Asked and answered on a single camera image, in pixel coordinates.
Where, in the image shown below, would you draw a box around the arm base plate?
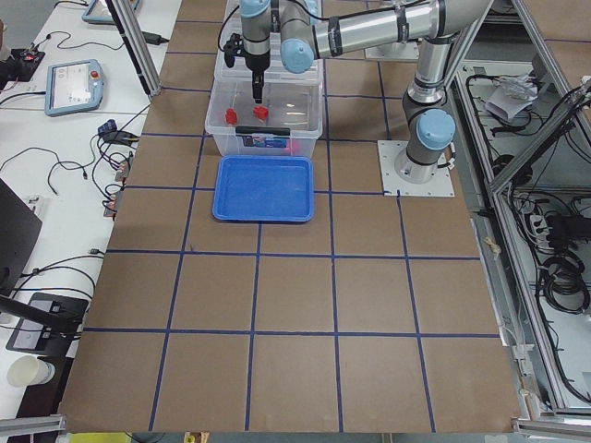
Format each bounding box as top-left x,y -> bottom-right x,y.
378,140 -> 455,198

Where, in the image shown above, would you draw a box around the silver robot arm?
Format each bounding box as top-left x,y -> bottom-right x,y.
220,0 -> 490,185

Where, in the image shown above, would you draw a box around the blue teach pendant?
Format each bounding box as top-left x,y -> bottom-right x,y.
44,59 -> 104,117
81,0 -> 115,25

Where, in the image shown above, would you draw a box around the black power adapter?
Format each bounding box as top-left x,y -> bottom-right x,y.
142,31 -> 170,45

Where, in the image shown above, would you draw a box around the coiled black cables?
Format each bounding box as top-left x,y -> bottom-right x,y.
535,256 -> 587,315

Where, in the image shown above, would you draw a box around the clear plastic storage box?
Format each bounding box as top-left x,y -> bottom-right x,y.
205,33 -> 324,158

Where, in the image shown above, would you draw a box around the red block in box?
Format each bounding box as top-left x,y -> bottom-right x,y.
224,108 -> 238,126

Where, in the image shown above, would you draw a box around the blue plastic tray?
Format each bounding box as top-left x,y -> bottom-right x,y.
212,155 -> 315,223

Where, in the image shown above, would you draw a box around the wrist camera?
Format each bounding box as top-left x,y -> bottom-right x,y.
223,32 -> 244,68

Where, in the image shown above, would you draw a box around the aluminium frame post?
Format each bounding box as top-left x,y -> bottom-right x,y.
106,0 -> 162,97

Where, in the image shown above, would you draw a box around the white paper cup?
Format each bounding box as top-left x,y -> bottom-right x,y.
6,355 -> 55,388

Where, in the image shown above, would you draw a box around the black box handle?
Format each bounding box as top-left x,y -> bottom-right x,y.
235,126 -> 291,138

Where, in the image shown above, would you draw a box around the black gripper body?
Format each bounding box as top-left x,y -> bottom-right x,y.
244,51 -> 271,92

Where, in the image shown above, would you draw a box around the blue teach pendant near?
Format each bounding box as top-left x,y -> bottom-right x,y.
44,59 -> 104,117

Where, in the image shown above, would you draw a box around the blue teach pendant far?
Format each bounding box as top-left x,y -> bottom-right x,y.
81,0 -> 115,25

